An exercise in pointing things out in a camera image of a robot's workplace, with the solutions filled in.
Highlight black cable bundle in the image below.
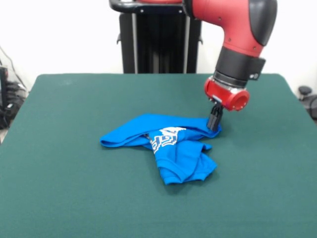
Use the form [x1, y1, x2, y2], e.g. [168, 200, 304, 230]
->
[0, 81, 28, 129]

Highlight thin grey cable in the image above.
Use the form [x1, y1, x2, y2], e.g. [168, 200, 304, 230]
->
[0, 46, 27, 90]

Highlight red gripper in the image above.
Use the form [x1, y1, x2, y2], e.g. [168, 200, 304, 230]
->
[204, 76, 249, 131]

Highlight black office chair base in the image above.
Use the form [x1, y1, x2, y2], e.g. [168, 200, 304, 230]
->
[298, 85, 317, 120]

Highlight black equipment box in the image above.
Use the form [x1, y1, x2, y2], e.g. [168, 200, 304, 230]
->
[0, 65, 8, 111]

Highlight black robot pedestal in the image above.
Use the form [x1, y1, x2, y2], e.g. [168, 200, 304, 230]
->
[108, 0, 204, 74]

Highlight dark green table cloth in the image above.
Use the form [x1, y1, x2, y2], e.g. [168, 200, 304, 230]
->
[0, 73, 317, 238]

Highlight blue shirt with white print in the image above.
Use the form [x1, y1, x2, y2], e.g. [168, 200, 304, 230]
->
[99, 113, 223, 186]

